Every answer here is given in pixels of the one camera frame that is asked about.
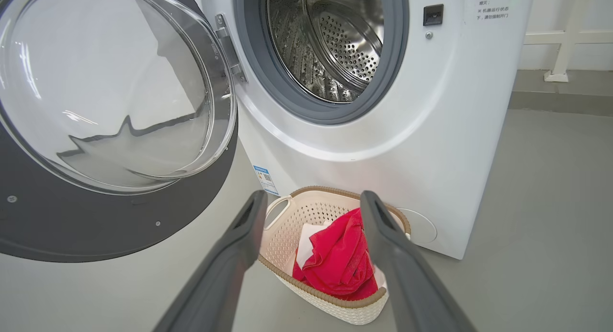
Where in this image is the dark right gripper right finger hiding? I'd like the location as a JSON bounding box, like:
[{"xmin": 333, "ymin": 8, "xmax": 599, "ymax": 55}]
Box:
[{"xmin": 359, "ymin": 190, "xmax": 477, "ymax": 332}]

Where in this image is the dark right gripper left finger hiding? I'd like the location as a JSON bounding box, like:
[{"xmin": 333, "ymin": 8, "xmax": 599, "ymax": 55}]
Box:
[{"xmin": 153, "ymin": 190, "xmax": 269, "ymax": 332}]

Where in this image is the red garment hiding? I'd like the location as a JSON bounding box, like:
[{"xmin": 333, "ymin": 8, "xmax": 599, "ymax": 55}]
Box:
[{"xmin": 292, "ymin": 207, "xmax": 379, "ymax": 301}]

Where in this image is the white garment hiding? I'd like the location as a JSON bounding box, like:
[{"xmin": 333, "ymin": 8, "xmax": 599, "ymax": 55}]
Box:
[{"xmin": 295, "ymin": 219, "xmax": 387, "ymax": 289}]

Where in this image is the dark round glass washer door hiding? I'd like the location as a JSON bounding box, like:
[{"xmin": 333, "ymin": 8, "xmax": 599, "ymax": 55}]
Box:
[{"xmin": 0, "ymin": 0, "xmax": 238, "ymax": 263}]

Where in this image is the cream perforated laundry basket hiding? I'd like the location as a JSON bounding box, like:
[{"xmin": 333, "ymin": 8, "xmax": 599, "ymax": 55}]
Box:
[{"xmin": 258, "ymin": 186, "xmax": 411, "ymax": 325}]

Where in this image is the white front-load washing machine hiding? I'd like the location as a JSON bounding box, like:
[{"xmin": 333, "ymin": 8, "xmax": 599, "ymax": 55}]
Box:
[{"xmin": 184, "ymin": 0, "xmax": 534, "ymax": 261}]

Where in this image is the grey rubber door gasket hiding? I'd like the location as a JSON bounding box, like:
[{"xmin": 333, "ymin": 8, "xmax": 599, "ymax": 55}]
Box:
[{"xmin": 234, "ymin": 0, "xmax": 410, "ymax": 126}]

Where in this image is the metal door hinge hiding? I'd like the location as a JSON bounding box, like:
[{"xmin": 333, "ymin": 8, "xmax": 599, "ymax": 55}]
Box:
[{"xmin": 214, "ymin": 13, "xmax": 247, "ymax": 82}]

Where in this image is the black door latch socket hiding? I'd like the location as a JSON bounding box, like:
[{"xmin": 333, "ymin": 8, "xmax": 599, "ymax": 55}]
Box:
[{"xmin": 423, "ymin": 4, "xmax": 444, "ymax": 26}]

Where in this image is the round white filter cover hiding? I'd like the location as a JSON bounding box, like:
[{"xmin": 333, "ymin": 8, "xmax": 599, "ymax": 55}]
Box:
[{"xmin": 397, "ymin": 207, "xmax": 438, "ymax": 244}]

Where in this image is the blue energy label sticker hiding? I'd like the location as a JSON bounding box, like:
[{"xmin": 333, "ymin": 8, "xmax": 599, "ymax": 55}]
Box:
[{"xmin": 253, "ymin": 165, "xmax": 280, "ymax": 196}]

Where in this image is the steel washer drum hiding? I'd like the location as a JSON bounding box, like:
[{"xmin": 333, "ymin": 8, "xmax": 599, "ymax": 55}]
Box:
[{"xmin": 266, "ymin": 0, "xmax": 385, "ymax": 103}]

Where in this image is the white floor railing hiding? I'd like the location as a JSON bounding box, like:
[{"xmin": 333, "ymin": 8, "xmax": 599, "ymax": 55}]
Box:
[{"xmin": 523, "ymin": 30, "xmax": 613, "ymax": 82}]

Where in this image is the printed text sticker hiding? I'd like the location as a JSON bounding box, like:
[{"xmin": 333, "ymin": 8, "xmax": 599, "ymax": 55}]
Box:
[{"xmin": 476, "ymin": 0, "xmax": 514, "ymax": 21}]

